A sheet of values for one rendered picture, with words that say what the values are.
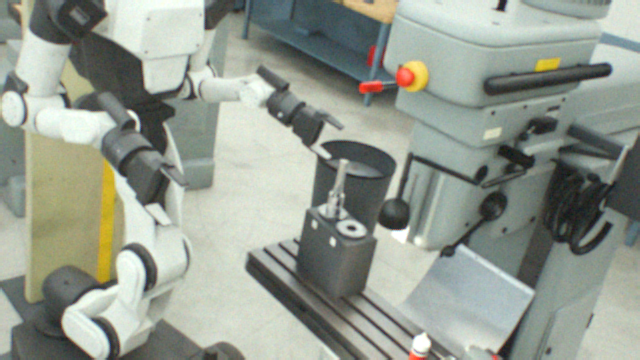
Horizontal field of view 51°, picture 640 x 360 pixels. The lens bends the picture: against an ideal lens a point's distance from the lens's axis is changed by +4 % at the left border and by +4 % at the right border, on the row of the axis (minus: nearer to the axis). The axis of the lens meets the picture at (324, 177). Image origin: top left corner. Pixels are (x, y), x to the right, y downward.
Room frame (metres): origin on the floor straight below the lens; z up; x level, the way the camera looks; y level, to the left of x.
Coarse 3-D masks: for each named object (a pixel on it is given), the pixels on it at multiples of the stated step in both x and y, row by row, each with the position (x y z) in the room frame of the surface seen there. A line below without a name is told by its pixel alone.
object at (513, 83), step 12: (540, 72) 1.35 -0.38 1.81; (552, 72) 1.37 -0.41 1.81; (564, 72) 1.40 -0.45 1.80; (576, 72) 1.43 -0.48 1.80; (588, 72) 1.47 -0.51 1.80; (600, 72) 1.50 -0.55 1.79; (492, 84) 1.23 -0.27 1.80; (504, 84) 1.23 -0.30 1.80; (516, 84) 1.26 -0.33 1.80; (528, 84) 1.29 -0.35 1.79; (540, 84) 1.33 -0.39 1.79; (552, 84) 1.37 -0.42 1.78
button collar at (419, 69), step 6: (408, 66) 1.30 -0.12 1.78; (414, 66) 1.29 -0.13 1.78; (420, 66) 1.29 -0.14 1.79; (414, 72) 1.29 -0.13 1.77; (420, 72) 1.28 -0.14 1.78; (426, 72) 1.29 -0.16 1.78; (420, 78) 1.28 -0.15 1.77; (426, 78) 1.28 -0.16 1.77; (414, 84) 1.29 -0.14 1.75; (420, 84) 1.28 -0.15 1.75; (426, 84) 1.29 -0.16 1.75; (408, 90) 1.29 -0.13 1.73; (414, 90) 1.28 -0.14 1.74; (420, 90) 1.29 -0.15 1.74
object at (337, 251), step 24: (312, 216) 1.74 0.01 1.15; (336, 216) 1.74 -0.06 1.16; (312, 240) 1.73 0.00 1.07; (336, 240) 1.64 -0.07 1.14; (360, 240) 1.65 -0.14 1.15; (312, 264) 1.71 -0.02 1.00; (336, 264) 1.62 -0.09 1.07; (360, 264) 1.65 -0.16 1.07; (336, 288) 1.61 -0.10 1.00; (360, 288) 1.67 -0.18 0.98
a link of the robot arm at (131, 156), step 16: (112, 144) 1.21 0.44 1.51; (128, 144) 1.21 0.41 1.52; (144, 144) 1.23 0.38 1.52; (112, 160) 1.20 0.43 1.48; (128, 160) 1.20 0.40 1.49; (144, 160) 1.18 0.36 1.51; (160, 160) 1.17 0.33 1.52; (128, 176) 1.19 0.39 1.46; (144, 176) 1.17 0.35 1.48; (160, 176) 1.18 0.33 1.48; (144, 192) 1.16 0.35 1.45; (160, 192) 1.19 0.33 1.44
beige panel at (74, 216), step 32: (32, 0) 2.42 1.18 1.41; (32, 160) 2.41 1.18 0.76; (64, 160) 2.50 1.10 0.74; (96, 160) 2.60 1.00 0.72; (32, 192) 2.41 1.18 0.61; (64, 192) 2.50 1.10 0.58; (96, 192) 2.61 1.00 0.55; (32, 224) 2.41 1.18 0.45; (64, 224) 2.51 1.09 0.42; (96, 224) 2.61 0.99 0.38; (32, 256) 2.41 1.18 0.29; (64, 256) 2.51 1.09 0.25; (96, 256) 2.62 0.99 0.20; (32, 288) 2.41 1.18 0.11
